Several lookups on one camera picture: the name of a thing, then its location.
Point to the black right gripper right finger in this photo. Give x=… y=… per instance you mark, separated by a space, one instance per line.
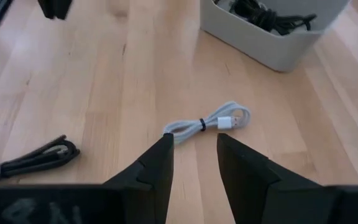
x=253 y=193

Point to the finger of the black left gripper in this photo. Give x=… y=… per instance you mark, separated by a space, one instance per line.
x=46 y=7
x=63 y=7

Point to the grey plastic bin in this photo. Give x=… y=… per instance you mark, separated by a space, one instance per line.
x=259 y=43

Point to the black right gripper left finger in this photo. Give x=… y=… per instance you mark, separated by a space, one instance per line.
x=148 y=186

